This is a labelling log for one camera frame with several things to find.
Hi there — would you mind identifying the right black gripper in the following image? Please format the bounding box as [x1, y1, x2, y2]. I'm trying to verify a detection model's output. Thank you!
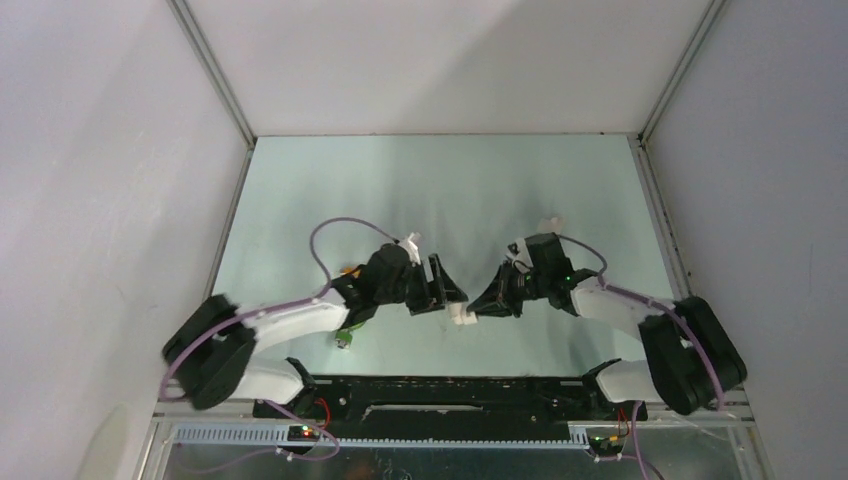
[468, 259, 549, 318]

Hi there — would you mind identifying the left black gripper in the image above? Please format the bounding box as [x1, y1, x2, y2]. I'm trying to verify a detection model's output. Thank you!
[376, 253, 466, 316]

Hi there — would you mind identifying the white pipe elbow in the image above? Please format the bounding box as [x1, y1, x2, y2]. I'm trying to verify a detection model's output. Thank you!
[447, 303, 478, 325]

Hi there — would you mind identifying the green water faucet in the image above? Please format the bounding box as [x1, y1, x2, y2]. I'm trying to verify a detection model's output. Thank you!
[334, 323, 364, 350]

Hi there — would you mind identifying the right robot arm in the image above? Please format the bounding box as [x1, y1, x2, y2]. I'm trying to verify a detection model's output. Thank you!
[465, 232, 748, 418]

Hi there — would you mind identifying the far white pipe elbow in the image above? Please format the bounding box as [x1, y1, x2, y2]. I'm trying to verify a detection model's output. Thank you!
[537, 217, 565, 235]

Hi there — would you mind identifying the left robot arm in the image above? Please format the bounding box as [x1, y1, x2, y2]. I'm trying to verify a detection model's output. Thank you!
[162, 240, 477, 417]

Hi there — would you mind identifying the orange water faucet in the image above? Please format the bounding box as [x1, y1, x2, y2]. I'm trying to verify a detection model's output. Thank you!
[339, 265, 362, 278]

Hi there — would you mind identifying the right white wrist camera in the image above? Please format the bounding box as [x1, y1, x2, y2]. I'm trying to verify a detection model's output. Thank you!
[506, 238, 532, 267]

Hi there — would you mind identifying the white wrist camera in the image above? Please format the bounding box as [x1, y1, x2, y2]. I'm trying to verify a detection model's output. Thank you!
[397, 232, 422, 265]
[506, 238, 532, 267]

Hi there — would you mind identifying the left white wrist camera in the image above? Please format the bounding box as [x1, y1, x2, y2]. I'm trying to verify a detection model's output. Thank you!
[397, 232, 422, 265]

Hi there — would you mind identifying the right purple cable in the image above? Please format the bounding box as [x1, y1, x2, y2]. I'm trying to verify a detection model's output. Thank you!
[556, 234, 727, 412]

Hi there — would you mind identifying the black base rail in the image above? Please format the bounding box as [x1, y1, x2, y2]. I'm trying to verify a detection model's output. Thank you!
[285, 375, 633, 442]

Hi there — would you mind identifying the white ventilated cable duct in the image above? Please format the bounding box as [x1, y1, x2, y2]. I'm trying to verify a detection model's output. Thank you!
[173, 423, 591, 452]

